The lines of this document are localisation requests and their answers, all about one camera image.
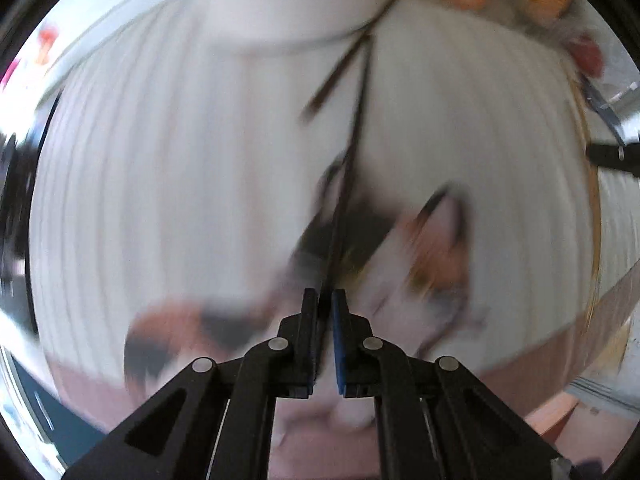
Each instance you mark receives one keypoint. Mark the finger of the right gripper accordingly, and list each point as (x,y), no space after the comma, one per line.
(624,158)

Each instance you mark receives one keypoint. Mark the dark chopstick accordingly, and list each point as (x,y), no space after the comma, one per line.
(339,220)

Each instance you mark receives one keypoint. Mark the striped cat table mat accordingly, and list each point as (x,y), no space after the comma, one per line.
(183,203)

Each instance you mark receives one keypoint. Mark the plastic bag with red item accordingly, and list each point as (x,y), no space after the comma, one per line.
(587,55)

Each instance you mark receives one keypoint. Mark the blue cabinet door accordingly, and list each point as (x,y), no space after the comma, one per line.
(71,435)

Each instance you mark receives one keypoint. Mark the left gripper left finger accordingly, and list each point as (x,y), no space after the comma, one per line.
(212,421)

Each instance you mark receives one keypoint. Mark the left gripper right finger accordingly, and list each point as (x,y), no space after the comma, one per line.
(434,420)

